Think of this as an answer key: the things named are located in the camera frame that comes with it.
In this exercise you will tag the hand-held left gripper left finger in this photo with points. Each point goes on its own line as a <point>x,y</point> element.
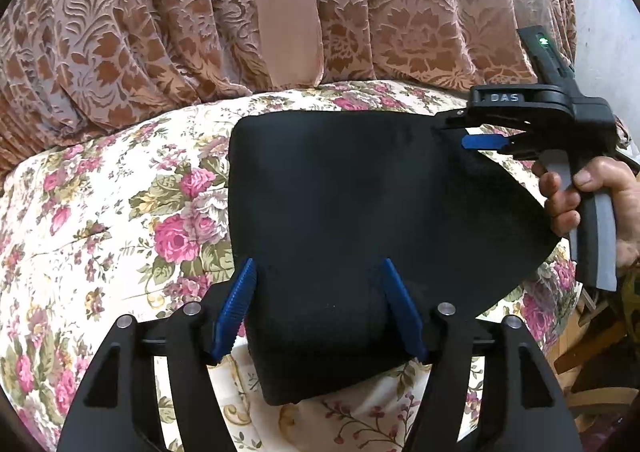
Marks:
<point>234,309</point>

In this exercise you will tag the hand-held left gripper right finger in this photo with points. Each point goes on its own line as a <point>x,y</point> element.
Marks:
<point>402,314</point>

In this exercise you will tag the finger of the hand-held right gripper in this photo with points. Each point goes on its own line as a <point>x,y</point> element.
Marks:
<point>480,120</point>
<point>482,141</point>

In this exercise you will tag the wooden furniture frame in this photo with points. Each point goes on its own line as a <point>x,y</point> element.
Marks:
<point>600,332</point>

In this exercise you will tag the person's right hand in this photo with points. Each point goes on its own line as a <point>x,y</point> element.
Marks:
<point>612,182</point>

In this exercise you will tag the brown floral curtain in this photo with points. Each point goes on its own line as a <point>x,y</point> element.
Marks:
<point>150,32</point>

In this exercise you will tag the black pants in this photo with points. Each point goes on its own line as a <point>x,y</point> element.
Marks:
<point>350,212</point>

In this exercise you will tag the person's right forearm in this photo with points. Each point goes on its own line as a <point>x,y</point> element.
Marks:
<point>632,297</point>

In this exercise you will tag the floral bed blanket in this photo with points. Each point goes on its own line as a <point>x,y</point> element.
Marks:
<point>100,212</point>

